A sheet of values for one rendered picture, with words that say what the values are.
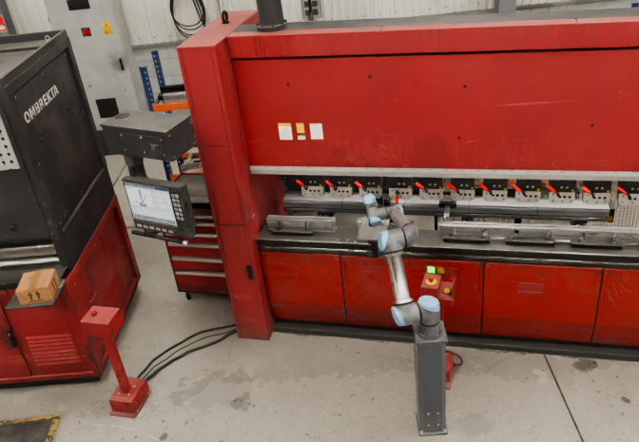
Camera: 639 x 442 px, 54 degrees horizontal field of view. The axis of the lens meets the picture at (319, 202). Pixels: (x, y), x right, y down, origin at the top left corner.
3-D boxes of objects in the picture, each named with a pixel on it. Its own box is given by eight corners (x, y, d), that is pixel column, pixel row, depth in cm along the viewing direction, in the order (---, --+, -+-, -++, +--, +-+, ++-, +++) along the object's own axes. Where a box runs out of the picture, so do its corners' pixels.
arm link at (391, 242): (424, 323, 349) (404, 226, 352) (397, 329, 347) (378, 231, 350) (418, 321, 361) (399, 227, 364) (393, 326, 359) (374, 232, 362)
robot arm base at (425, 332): (445, 339, 357) (445, 326, 352) (418, 341, 358) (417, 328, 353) (440, 321, 370) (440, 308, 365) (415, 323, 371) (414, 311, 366)
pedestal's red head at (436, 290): (420, 301, 405) (420, 279, 396) (425, 286, 418) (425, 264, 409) (452, 306, 398) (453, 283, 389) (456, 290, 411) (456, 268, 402)
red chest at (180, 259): (180, 304, 536) (153, 202, 486) (203, 269, 578) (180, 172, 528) (235, 308, 523) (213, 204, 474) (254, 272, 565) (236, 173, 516)
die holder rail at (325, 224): (267, 230, 458) (265, 219, 454) (270, 225, 463) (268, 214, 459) (335, 233, 446) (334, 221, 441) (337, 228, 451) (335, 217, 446)
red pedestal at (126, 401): (109, 414, 436) (74, 322, 395) (126, 388, 457) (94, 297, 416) (135, 418, 431) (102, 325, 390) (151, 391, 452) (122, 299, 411)
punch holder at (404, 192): (389, 199, 420) (388, 177, 412) (391, 192, 427) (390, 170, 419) (412, 199, 416) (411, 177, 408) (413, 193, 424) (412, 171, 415)
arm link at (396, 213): (425, 228, 351) (399, 200, 397) (406, 232, 350) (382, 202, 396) (426, 246, 356) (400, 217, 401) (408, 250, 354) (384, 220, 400)
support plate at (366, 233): (357, 240, 414) (357, 239, 414) (363, 219, 436) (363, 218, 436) (384, 241, 410) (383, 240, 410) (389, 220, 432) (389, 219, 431)
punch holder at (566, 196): (548, 202, 396) (551, 180, 387) (547, 196, 403) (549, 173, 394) (573, 203, 392) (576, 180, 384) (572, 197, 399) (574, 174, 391)
